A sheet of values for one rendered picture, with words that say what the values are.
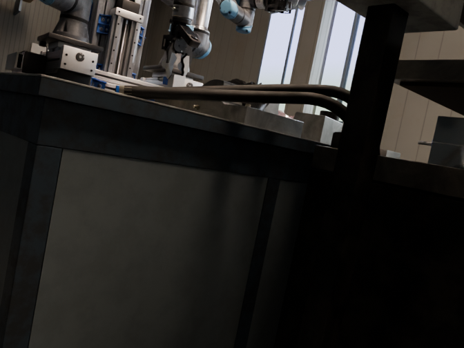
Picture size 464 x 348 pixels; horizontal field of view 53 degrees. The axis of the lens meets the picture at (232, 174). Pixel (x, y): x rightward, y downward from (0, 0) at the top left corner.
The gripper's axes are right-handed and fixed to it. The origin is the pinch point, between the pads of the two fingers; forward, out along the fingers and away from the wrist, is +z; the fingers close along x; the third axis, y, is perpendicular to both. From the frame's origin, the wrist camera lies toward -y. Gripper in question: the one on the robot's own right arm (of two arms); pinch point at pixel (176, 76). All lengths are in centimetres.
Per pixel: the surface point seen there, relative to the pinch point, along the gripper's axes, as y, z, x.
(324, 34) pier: 180, -64, -291
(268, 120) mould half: -44.4, 7.4, -5.7
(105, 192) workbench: -57, 25, 51
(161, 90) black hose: -49, 3, 36
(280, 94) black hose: -65, -1, 13
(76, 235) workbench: -58, 34, 57
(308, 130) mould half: -34, 10, -38
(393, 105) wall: 79, -5, -283
